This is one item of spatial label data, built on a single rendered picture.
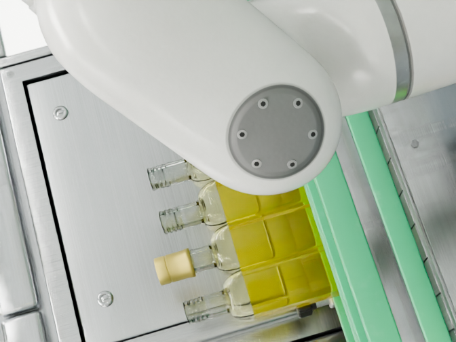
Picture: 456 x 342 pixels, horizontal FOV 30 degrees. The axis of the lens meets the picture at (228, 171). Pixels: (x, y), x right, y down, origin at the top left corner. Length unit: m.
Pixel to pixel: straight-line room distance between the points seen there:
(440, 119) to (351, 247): 0.17
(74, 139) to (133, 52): 0.78
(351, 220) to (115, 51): 0.49
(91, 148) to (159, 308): 0.25
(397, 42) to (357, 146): 0.37
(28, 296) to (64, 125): 0.25
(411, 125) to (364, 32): 0.37
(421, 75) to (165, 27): 0.21
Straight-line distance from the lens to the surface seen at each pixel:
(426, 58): 0.59
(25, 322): 1.19
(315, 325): 1.17
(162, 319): 1.16
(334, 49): 0.58
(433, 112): 0.94
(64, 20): 0.47
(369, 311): 0.89
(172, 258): 1.02
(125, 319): 1.16
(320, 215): 0.98
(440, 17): 0.59
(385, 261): 0.90
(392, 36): 0.58
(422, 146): 0.92
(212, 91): 0.47
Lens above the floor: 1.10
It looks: 3 degrees down
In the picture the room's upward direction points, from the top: 106 degrees counter-clockwise
